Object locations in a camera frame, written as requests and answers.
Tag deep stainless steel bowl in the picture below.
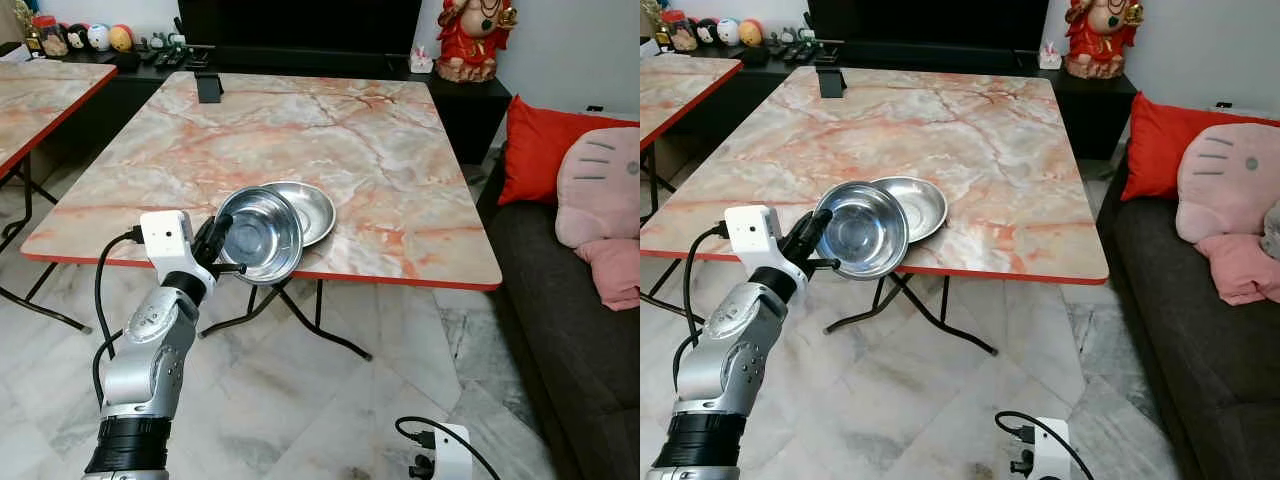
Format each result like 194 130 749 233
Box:
814 180 911 282
215 185 305 287

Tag shallow stainless steel dish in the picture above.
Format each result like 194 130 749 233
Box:
869 175 950 245
261 180 338 249

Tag large marble folding table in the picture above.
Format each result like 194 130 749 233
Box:
640 65 1111 357
20 70 504 362

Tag black remote controls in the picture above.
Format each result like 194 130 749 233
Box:
769 29 817 64
139 34 192 70

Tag dark brown sofa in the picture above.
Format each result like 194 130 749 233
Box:
1094 168 1280 480
478 178 641 480

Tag marble table with red edge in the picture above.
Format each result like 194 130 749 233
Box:
0 59 119 334
640 52 744 227

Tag pink cat plush pillow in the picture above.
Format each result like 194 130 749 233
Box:
1174 122 1280 307
554 126 641 312

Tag black television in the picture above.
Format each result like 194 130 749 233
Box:
805 0 1047 53
177 0 424 57

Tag jar with red lid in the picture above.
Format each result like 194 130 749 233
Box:
29 14 70 59
664 9 700 54

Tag red cushion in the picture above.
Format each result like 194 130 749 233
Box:
497 95 640 207
1119 91 1257 202

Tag red and gold figurine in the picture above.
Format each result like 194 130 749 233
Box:
1061 0 1147 80
434 0 520 84

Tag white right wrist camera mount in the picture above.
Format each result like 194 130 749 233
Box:
1029 417 1074 480
429 422 474 480

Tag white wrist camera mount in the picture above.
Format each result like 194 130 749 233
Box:
723 204 803 286
139 210 217 292
429 422 474 480
1029 417 1074 480

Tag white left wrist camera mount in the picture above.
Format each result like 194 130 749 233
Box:
723 204 803 286
139 210 217 292

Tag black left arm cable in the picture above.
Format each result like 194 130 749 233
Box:
671 223 732 393
92 227 147 407

